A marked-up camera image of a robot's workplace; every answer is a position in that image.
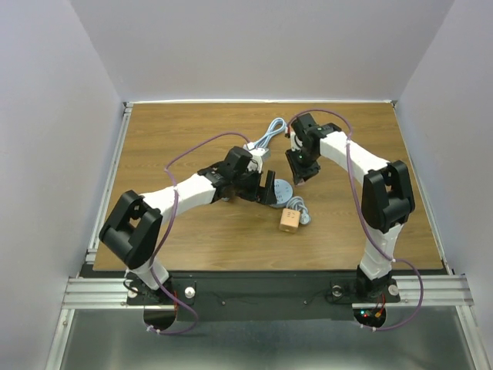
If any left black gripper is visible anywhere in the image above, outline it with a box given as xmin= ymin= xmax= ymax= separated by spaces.
xmin=232 ymin=166 xmax=277 ymax=205

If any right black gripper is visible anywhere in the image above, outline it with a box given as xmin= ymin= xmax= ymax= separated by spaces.
xmin=284 ymin=145 xmax=320 ymax=185

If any light blue power cord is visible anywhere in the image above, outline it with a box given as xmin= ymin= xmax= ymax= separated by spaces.
xmin=253 ymin=117 xmax=287 ymax=150

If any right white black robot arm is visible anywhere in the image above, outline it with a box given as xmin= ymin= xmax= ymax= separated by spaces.
xmin=286 ymin=109 xmax=415 ymax=301

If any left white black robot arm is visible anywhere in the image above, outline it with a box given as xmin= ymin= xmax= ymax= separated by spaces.
xmin=99 ymin=144 xmax=277 ymax=304

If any round light blue socket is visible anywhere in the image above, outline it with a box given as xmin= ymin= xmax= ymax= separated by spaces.
xmin=271 ymin=179 xmax=293 ymax=208

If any orange cube socket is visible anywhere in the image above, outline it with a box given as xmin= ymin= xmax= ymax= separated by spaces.
xmin=279 ymin=208 xmax=301 ymax=234

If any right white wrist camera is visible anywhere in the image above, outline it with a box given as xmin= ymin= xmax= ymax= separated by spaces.
xmin=284 ymin=126 xmax=303 ymax=151

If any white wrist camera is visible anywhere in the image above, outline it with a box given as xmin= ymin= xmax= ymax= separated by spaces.
xmin=284 ymin=126 xmax=303 ymax=151
xmin=243 ymin=142 xmax=270 ymax=161

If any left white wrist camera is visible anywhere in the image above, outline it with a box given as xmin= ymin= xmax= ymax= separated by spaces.
xmin=243 ymin=142 xmax=270 ymax=161

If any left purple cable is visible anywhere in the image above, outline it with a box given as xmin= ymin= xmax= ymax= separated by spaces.
xmin=148 ymin=132 xmax=253 ymax=335

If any purple cable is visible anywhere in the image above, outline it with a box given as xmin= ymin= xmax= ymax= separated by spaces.
xmin=148 ymin=132 xmax=253 ymax=335
xmin=287 ymin=109 xmax=424 ymax=333

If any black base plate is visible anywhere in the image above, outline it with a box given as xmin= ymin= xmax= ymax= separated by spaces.
xmin=124 ymin=271 xmax=401 ymax=324

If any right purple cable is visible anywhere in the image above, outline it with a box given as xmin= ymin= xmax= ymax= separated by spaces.
xmin=287 ymin=109 xmax=424 ymax=333

